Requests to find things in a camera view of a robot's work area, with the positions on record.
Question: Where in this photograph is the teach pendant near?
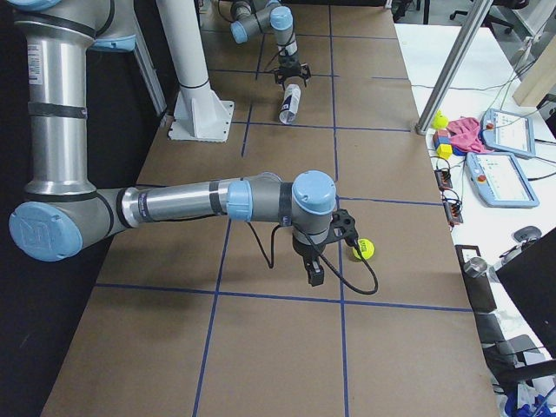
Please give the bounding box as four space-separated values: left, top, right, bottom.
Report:
466 152 539 209

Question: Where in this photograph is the black monitor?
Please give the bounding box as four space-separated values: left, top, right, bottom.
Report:
497 229 555 357

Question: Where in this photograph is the yellow cube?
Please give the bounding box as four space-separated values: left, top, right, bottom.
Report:
435 142 453 160

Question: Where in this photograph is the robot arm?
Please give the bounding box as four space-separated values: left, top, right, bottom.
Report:
228 1 311 89
8 1 285 262

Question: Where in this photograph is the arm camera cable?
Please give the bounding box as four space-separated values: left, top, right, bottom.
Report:
248 219 379 294

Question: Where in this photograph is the aluminium frame post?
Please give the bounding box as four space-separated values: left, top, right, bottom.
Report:
414 0 493 136

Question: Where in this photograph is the pink cloth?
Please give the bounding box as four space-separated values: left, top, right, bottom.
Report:
447 117 487 154

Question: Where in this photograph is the teach pendant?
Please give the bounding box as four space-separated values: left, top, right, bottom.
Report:
480 109 536 159
466 152 539 209

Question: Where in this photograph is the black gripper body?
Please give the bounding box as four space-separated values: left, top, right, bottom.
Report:
292 236 326 262
279 52 301 76

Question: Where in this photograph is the black computer mouse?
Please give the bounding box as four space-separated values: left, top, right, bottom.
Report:
512 226 542 242

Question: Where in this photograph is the blue cube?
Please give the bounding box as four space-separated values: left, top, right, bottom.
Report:
434 136 451 147

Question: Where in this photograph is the teach pendant far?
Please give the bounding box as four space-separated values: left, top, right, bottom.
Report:
480 109 536 159

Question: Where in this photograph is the steel cup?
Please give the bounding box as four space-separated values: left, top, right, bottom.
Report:
463 256 488 278

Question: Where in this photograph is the white mounting post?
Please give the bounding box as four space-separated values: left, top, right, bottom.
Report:
156 0 235 142

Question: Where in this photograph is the clear tennis ball can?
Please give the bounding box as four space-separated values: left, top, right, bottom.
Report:
279 83 301 125

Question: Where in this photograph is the tennis ball inner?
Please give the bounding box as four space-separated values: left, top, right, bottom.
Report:
352 238 375 261

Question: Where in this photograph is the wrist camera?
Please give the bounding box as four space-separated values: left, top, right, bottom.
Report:
324 208 359 248

